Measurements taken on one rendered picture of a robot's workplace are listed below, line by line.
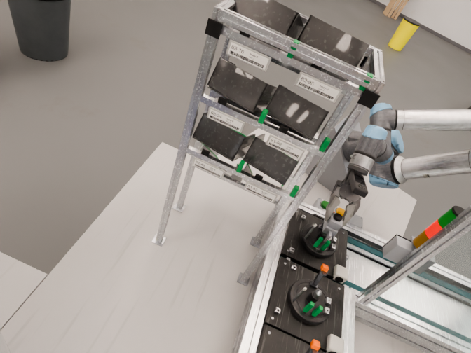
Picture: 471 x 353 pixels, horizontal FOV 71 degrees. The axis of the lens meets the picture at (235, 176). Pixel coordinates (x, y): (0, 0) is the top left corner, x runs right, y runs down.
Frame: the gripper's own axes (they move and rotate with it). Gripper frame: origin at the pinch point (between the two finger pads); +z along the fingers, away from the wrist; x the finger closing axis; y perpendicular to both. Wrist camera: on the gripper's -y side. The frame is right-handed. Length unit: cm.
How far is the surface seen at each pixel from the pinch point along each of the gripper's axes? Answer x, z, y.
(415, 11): -208, -574, 815
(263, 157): 32.4, -8.4, -26.4
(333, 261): -7.3, 13.5, 4.7
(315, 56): 33, -28, -52
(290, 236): 10.3, 12.1, 6.4
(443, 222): -16.8, -12.7, -27.0
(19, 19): 258, -36, 161
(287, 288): 7.6, 25.4, -9.5
